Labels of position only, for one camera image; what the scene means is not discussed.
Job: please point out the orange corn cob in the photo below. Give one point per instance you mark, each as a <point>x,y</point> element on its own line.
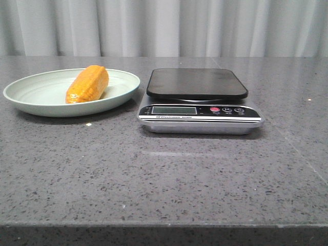
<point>88,86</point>

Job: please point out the silver black kitchen scale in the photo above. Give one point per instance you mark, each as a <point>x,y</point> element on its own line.
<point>197,101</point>

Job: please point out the pale green round plate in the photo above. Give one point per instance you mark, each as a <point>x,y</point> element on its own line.
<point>44,94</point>

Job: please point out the grey pleated curtain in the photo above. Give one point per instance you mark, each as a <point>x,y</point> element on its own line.
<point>164,28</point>

